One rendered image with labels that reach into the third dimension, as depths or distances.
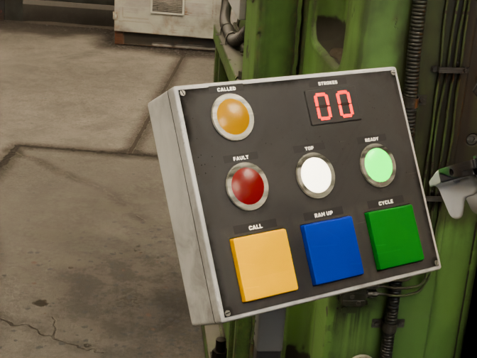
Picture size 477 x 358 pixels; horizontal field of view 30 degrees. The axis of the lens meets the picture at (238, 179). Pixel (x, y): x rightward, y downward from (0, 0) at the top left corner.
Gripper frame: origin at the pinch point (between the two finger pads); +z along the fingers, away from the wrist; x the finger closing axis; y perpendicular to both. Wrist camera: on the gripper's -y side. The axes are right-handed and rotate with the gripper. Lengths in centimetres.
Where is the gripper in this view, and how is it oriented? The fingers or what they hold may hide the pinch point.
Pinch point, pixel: (438, 176)
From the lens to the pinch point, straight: 108.9
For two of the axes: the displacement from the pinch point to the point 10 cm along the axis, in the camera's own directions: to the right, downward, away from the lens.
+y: 2.0, 9.8, -0.9
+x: 8.5, -1.3, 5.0
